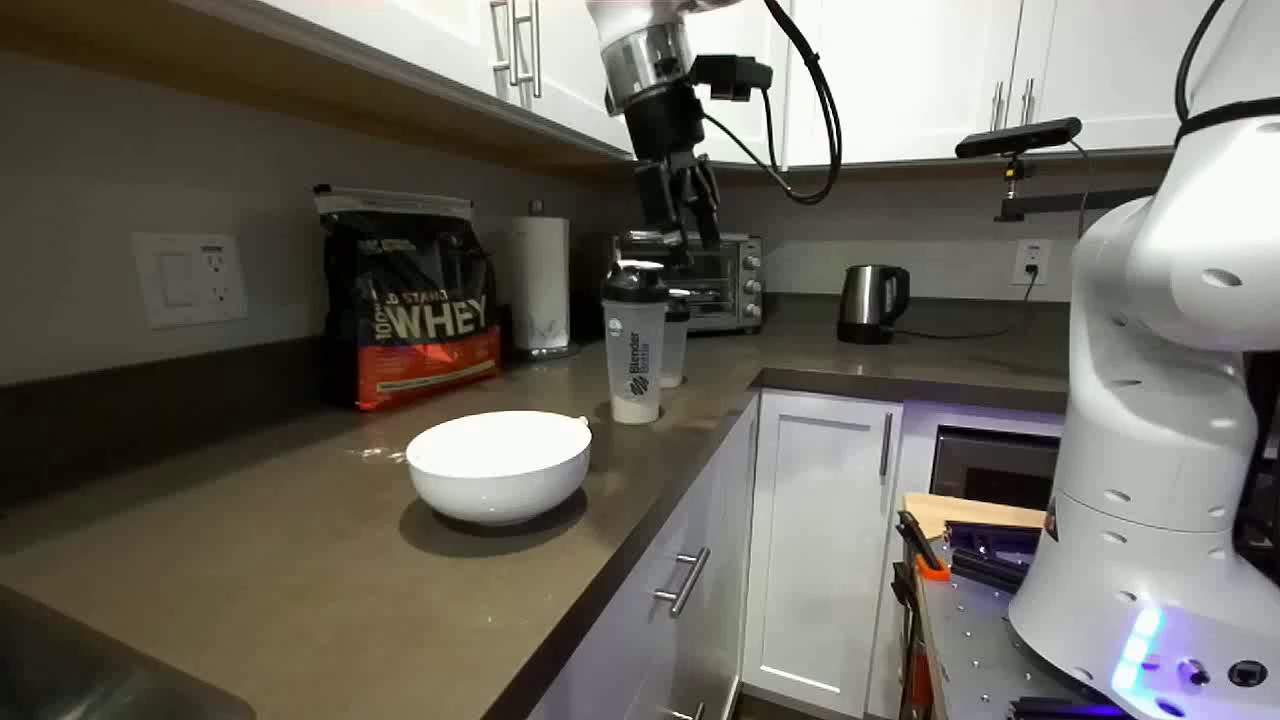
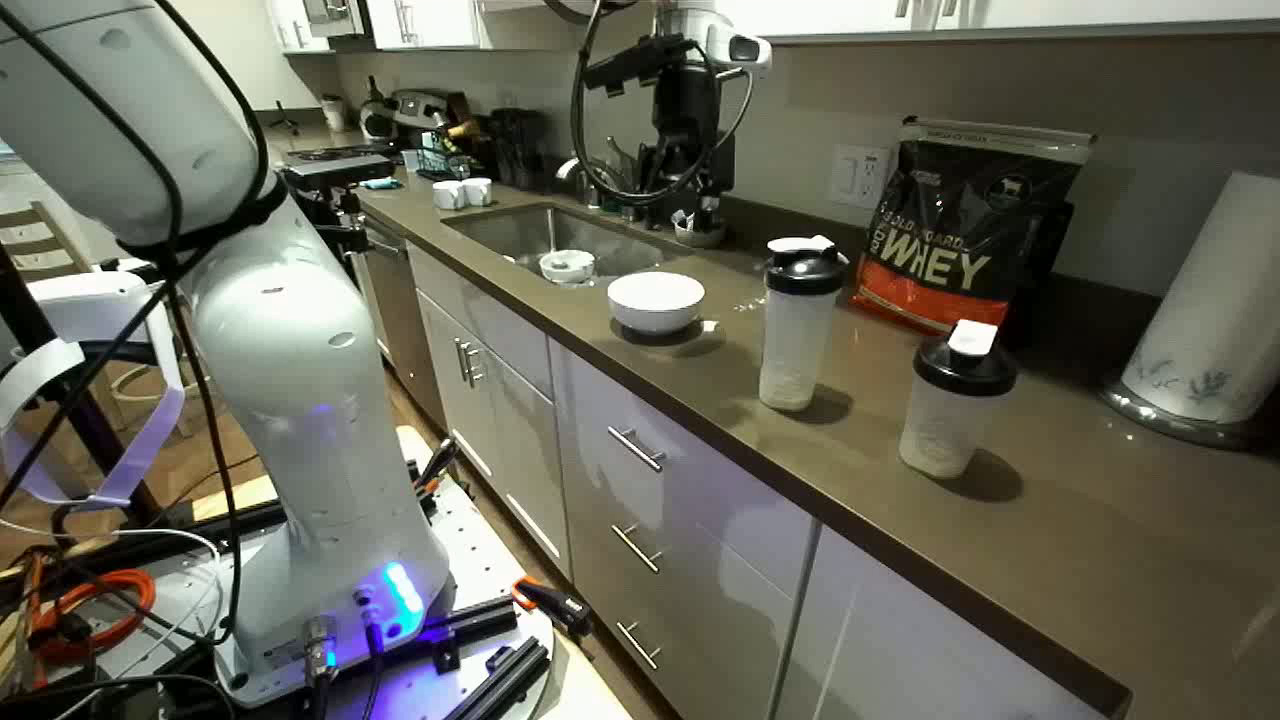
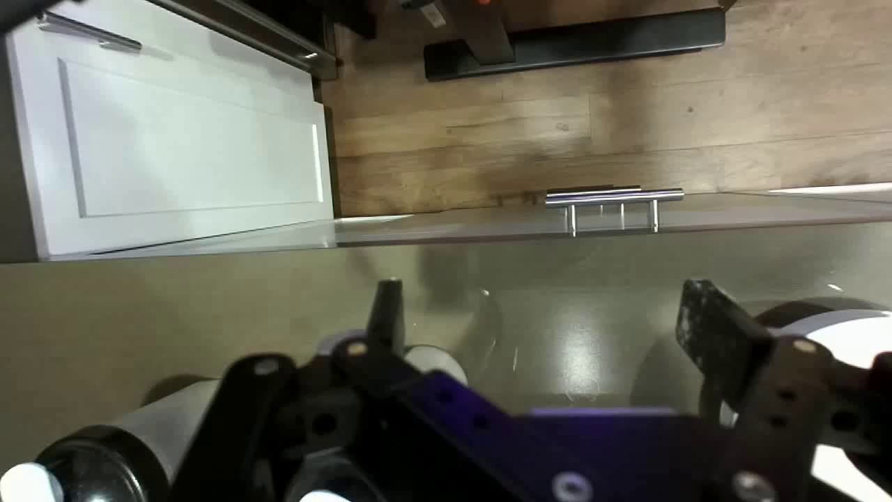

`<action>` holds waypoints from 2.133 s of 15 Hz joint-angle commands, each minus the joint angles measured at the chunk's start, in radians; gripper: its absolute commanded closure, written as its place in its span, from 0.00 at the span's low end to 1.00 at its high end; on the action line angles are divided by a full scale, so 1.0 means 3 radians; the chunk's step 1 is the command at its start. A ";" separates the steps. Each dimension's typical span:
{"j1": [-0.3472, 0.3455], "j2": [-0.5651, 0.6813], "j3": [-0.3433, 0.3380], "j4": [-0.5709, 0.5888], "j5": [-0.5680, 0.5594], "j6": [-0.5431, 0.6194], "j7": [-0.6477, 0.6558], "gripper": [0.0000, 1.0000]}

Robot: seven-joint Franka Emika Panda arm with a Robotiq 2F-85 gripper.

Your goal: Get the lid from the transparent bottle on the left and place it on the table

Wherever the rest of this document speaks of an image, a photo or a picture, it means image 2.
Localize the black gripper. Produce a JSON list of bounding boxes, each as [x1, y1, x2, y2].
[[640, 51, 732, 241]]

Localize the black shaker bottle lid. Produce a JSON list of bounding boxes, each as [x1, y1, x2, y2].
[[770, 235, 847, 295]]

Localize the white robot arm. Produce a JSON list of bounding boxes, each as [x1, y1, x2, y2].
[[0, 0, 454, 710]]

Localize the left transparent shaker bottle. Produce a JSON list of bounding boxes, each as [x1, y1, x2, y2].
[[755, 292, 838, 413]]

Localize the black lid of right bottle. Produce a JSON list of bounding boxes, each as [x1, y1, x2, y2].
[[913, 321, 1018, 397]]

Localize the white bowl with powder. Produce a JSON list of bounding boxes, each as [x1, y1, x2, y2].
[[610, 271, 706, 338]]

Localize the stainless steel sink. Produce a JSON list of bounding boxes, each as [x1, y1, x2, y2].
[[454, 206, 677, 286]]

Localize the black coffee machine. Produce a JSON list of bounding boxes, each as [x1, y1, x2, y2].
[[487, 109, 553, 191]]

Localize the black red whey bag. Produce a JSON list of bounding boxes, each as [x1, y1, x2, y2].
[[853, 117, 1096, 330]]

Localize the white upper cabinets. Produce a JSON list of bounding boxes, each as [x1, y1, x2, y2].
[[266, 0, 1280, 51]]

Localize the white lower cabinet drawers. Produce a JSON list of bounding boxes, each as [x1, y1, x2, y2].
[[412, 253, 1104, 720]]

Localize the white paper towel roll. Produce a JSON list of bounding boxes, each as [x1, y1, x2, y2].
[[1107, 174, 1280, 445]]

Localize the white wall outlet plate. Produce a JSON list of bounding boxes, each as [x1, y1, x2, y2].
[[827, 144, 888, 207]]

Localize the orange cable coil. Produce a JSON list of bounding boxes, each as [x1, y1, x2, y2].
[[23, 565, 159, 671]]

